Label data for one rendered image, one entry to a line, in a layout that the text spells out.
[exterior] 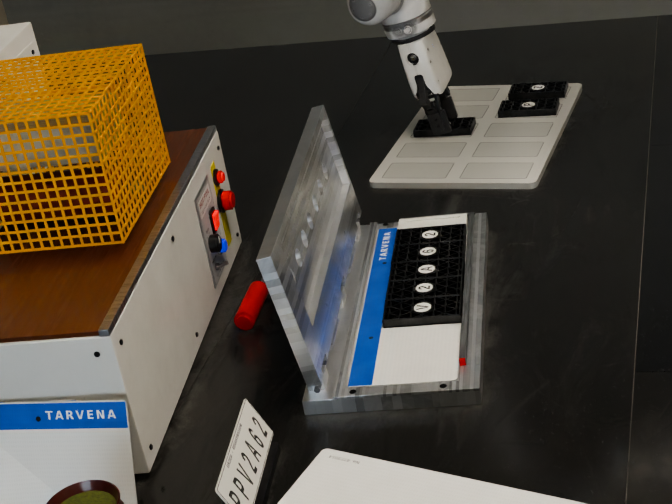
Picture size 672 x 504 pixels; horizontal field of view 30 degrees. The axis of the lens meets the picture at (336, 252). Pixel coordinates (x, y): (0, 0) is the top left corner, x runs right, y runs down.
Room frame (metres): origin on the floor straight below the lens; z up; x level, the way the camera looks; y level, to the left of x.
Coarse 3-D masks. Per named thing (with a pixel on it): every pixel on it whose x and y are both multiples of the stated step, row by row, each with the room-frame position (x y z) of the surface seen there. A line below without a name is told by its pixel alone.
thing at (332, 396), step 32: (480, 224) 1.57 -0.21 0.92; (480, 256) 1.48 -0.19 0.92; (352, 288) 1.46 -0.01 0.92; (480, 288) 1.39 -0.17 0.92; (352, 320) 1.37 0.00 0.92; (480, 320) 1.32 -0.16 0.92; (352, 352) 1.30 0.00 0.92; (480, 352) 1.25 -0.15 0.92; (416, 384) 1.21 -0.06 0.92; (448, 384) 1.19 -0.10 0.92; (480, 384) 1.19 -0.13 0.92
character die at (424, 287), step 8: (400, 280) 1.44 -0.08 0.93; (408, 280) 1.43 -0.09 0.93; (416, 280) 1.43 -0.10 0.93; (424, 280) 1.43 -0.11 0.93; (432, 280) 1.42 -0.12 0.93; (440, 280) 1.42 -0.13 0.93; (448, 280) 1.41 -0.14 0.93; (456, 280) 1.42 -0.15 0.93; (392, 288) 1.42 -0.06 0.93; (400, 288) 1.43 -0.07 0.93; (408, 288) 1.41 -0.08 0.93; (416, 288) 1.41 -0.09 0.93; (424, 288) 1.40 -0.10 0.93; (432, 288) 1.40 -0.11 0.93; (440, 288) 1.40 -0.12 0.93; (448, 288) 1.40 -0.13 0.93; (456, 288) 1.39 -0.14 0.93; (392, 296) 1.41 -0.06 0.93; (400, 296) 1.40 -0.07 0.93; (408, 296) 1.40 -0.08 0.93; (416, 296) 1.40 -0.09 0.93; (424, 296) 1.38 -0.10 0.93; (432, 296) 1.38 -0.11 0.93
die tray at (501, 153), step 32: (480, 96) 2.08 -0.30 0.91; (576, 96) 2.00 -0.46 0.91; (480, 128) 1.94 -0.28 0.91; (512, 128) 1.92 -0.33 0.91; (544, 128) 1.89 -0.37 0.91; (384, 160) 1.88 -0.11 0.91; (416, 160) 1.86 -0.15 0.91; (448, 160) 1.84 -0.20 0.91; (480, 160) 1.81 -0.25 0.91; (512, 160) 1.79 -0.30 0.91; (544, 160) 1.77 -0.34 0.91
